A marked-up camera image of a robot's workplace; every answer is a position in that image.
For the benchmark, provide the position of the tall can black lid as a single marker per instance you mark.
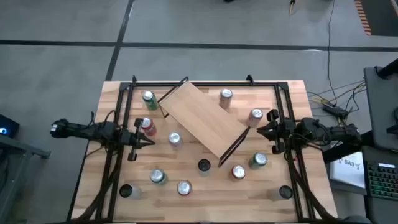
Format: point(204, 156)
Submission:
point(127, 191)
point(285, 192)

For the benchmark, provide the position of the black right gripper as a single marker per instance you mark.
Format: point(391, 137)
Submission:
point(281, 130)

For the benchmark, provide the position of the grey side desk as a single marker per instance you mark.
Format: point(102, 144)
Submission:
point(381, 109)

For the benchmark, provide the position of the black box blue light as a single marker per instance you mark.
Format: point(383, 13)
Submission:
point(7, 126)

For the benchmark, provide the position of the grey metal stand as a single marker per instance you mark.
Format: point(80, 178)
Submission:
point(18, 146)

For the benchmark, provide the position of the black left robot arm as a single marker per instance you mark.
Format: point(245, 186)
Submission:
point(81, 130)

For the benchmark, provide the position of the white blue Celsius can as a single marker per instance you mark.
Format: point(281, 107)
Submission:
point(204, 165)

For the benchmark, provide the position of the silver Diet Coke can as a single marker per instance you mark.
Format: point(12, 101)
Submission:
point(225, 97)
point(175, 139)
point(255, 116)

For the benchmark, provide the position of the green Sprite can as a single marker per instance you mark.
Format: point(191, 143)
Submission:
point(258, 160)
point(158, 176)
point(150, 101)

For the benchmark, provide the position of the black desk support bar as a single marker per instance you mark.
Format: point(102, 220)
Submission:
point(345, 149)

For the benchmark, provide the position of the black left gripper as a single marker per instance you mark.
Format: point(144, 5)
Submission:
point(130, 138)

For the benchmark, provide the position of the white paper sign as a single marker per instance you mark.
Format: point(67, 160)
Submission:
point(348, 169)

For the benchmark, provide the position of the black metal table frame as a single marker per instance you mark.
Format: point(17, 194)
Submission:
point(217, 84)

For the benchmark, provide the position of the black power strip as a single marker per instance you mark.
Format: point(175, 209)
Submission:
point(335, 109)

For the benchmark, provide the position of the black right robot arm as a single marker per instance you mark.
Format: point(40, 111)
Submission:
point(339, 132)

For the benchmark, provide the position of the red Fanta can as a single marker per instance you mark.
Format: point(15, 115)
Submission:
point(184, 188)
point(149, 127)
point(238, 172)

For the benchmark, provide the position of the black backlit keyboard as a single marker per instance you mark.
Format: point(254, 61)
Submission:
point(382, 182)

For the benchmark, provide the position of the orange striped floor mat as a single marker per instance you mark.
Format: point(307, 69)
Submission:
point(379, 15)

